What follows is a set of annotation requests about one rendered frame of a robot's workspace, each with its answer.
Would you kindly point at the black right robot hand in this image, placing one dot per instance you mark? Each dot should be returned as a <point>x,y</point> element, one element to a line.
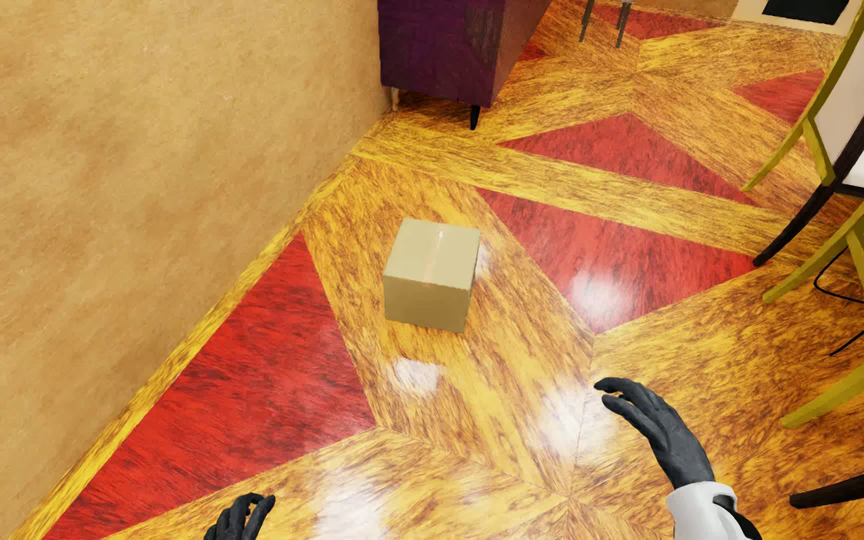
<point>664,431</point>

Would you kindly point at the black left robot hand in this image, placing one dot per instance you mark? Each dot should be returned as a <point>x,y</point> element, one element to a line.
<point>241,519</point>

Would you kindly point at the tan cardboard box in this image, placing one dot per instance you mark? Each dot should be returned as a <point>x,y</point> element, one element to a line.
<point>432,274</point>

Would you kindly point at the black curved furniture leg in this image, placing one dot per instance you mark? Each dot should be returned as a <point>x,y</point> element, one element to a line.
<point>852,486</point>

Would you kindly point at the dark metal furniture legs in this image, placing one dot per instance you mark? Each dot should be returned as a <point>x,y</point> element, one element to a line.
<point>604,19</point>

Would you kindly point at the dark purple cabinet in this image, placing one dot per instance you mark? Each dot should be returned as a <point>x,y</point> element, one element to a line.
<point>451,45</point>

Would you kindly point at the yellow-green frame white chair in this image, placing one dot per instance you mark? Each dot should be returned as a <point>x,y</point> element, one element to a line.
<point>863,300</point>
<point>844,97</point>

